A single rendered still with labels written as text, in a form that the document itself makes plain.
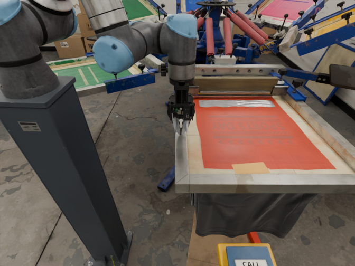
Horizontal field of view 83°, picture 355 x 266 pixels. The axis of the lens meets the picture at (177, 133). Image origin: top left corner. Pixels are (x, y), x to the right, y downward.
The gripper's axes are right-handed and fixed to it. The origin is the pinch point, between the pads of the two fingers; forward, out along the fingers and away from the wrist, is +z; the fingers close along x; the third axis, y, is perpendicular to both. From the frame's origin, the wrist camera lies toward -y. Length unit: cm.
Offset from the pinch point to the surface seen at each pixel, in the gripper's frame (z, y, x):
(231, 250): 9.3, 35.7, 11.5
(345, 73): 6, -77, 113
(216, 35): -11, -115, 29
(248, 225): 43, 10, 30
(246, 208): 28.0, 12.0, 25.4
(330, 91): 76, -204, 213
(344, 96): 78, -194, 227
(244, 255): 9.4, 36.7, 14.3
